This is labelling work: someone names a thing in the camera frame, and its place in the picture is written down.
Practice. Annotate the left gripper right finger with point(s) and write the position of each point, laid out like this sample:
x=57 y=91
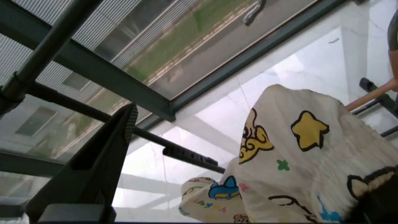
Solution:
x=385 y=208

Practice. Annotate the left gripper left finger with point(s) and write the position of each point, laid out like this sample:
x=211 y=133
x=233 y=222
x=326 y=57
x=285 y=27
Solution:
x=90 y=174

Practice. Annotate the cream printed garment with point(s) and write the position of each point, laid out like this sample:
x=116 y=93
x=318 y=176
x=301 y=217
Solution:
x=311 y=180

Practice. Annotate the black clothes rack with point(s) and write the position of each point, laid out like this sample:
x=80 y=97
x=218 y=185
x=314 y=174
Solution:
x=46 y=48

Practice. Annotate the window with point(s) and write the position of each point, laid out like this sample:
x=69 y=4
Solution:
x=93 y=67

